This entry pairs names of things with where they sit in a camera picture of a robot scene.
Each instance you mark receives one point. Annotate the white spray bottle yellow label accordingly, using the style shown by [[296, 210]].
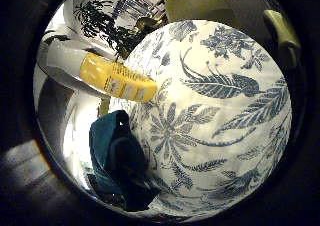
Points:
[[116, 81]]

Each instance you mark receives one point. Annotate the teal striped cloth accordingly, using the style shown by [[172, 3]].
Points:
[[113, 152]]

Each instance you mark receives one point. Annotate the dark green leafy plant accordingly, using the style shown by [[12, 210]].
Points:
[[100, 22]]

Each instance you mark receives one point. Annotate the yellow-green chair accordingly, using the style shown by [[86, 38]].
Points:
[[283, 29], [196, 2]]

